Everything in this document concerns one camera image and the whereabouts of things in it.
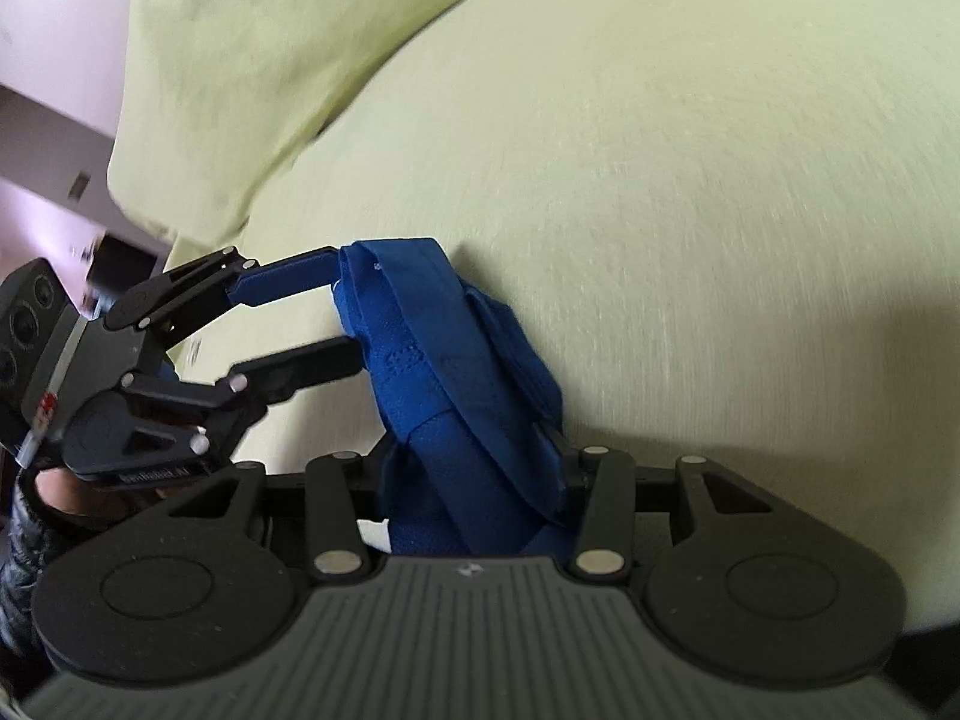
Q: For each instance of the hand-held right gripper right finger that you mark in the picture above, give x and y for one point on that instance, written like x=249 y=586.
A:
x=577 y=474

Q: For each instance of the light green sofa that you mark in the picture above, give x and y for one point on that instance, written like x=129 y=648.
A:
x=637 y=202

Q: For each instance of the blue shopping bag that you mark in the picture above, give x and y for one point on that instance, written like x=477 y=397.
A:
x=450 y=390

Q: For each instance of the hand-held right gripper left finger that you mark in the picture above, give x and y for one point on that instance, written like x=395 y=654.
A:
x=349 y=499

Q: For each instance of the person's left hand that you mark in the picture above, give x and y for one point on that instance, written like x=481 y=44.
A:
x=67 y=493

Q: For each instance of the person's left forearm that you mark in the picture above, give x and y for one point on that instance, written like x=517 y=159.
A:
x=26 y=577

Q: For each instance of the dark box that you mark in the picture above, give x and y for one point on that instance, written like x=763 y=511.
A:
x=124 y=264

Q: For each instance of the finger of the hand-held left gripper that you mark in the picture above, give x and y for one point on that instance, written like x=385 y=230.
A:
x=315 y=364
x=289 y=276

